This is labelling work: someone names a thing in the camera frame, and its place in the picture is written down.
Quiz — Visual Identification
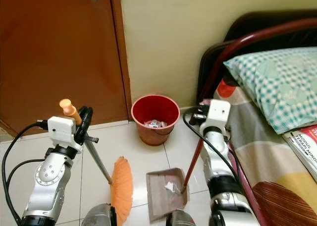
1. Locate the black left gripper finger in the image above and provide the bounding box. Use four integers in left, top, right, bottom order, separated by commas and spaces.
80, 106, 94, 132

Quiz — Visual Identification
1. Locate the orange broom with silver handle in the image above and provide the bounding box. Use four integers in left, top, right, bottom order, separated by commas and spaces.
59, 99, 134, 226

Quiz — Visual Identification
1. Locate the brown dustpan with red handle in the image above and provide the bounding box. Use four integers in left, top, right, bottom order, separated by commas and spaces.
146, 137, 205, 223

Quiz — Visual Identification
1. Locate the crumpled wrapper rubbish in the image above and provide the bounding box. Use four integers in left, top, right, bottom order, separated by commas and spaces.
144, 119, 167, 128

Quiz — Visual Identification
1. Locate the red plastic bucket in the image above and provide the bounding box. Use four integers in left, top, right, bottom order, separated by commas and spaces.
131, 94, 180, 146

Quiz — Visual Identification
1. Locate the brown wooden door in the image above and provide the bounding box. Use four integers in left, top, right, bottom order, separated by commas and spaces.
0, 0, 133, 136

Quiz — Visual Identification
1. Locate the green checked pillow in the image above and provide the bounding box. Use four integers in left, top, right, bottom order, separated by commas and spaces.
222, 47, 317, 135

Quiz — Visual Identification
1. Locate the white paper scrap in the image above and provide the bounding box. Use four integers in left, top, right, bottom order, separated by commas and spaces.
165, 182, 180, 194

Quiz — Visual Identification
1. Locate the printed book with red cover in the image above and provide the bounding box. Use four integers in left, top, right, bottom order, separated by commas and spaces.
282, 125, 317, 162

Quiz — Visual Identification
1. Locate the dark brown headboard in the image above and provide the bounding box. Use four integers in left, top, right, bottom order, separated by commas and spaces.
197, 10, 317, 104

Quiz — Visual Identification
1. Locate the grey right robot leg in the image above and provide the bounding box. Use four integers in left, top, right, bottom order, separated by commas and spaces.
166, 210, 199, 226

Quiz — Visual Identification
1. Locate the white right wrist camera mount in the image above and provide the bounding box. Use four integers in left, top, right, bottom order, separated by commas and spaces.
206, 99, 231, 131

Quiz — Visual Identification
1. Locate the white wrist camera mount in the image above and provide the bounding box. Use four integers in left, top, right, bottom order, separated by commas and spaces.
48, 115, 80, 151
206, 99, 231, 131

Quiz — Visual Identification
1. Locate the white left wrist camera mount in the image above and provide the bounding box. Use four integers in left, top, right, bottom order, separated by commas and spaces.
48, 115, 80, 151

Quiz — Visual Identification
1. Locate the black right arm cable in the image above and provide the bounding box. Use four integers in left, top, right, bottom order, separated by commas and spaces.
182, 107, 244, 181

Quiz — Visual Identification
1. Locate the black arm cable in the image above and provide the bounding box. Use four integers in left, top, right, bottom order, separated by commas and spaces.
182, 107, 244, 181
1, 120, 50, 226

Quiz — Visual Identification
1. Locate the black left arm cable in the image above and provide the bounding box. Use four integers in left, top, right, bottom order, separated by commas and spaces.
1, 120, 50, 226

